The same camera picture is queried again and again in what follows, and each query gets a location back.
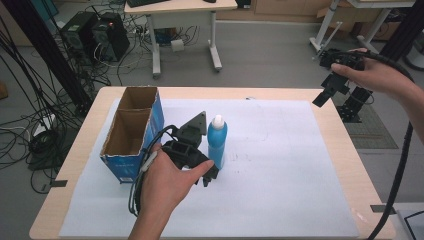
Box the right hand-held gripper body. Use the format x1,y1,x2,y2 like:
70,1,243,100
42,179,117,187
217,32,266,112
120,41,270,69
318,48,368,98

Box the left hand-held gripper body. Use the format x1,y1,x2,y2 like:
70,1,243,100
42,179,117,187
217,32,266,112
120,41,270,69
162,111,220,183

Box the blue bottle with white cap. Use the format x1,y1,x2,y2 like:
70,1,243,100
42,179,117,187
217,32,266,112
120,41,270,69
206,114,229,171

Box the blue cardboard box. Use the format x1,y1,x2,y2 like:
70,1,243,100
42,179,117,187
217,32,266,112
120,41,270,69
99,86,166,185

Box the person's right hand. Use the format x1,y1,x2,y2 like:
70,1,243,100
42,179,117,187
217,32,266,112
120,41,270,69
331,47,412,103

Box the person's left hand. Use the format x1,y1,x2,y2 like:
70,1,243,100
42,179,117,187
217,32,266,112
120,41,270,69
139,143,215,219

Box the white metal stand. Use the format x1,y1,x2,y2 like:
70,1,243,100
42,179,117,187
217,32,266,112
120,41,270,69
308,0,416,58

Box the white paper sheet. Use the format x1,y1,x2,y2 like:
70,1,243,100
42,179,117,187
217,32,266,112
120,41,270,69
58,97,362,239

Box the grey floor mat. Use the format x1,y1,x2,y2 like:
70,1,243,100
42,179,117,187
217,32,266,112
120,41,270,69
333,93,400,150

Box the white power adapter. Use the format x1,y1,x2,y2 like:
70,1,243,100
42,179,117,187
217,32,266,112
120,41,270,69
170,38,186,53

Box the black computer tower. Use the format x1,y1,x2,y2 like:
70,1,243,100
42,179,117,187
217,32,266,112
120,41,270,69
60,11,100,65
90,12,131,63

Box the white power strip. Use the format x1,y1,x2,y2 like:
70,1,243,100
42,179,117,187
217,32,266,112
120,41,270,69
32,113,57,138

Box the light wooden desk white legs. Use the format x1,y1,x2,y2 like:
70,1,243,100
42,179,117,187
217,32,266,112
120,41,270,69
123,0,239,80

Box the black keyboard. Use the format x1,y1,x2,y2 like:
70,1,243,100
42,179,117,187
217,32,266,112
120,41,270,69
126,0,172,9

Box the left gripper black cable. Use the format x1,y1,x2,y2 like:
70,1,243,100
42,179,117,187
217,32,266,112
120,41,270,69
127,124,179,218

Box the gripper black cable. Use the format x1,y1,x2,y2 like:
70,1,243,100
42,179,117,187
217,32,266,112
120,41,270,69
365,49,416,240
127,124,179,218

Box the black aluminium post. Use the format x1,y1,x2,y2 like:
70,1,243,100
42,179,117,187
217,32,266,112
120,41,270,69
379,0,424,63
0,0,94,116

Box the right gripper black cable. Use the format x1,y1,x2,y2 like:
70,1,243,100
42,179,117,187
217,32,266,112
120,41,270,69
365,49,416,240

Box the tangle of black floor cables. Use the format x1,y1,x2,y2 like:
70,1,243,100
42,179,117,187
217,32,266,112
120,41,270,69
0,19,101,196

